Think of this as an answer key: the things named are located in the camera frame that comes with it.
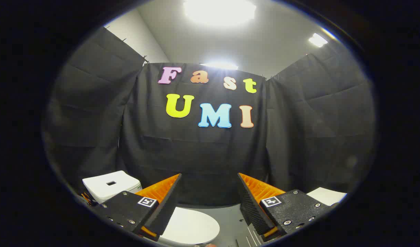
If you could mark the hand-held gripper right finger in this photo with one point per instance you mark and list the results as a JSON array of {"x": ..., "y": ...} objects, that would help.
[{"x": 251, "y": 206}]

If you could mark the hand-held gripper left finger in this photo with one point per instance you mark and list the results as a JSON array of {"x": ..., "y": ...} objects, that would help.
[{"x": 167, "y": 206}]

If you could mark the white toilet lid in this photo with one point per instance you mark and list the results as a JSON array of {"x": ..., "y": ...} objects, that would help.
[{"x": 192, "y": 226}]

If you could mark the white toilet tank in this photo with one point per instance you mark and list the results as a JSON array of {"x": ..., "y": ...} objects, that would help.
[{"x": 124, "y": 181}]

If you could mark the black backdrop cloth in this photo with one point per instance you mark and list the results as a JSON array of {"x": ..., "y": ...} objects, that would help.
[{"x": 196, "y": 154}]

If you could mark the grey louvered cabinet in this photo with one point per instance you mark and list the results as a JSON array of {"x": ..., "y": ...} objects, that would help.
[{"x": 328, "y": 196}]

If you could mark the orange and black tool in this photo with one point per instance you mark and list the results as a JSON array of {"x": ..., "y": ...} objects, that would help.
[{"x": 87, "y": 199}]

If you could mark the ceiling light behind cloth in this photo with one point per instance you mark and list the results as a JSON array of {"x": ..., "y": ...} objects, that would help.
[{"x": 219, "y": 66}]

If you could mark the small ceiling light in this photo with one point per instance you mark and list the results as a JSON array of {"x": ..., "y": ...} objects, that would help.
[{"x": 318, "y": 40}]

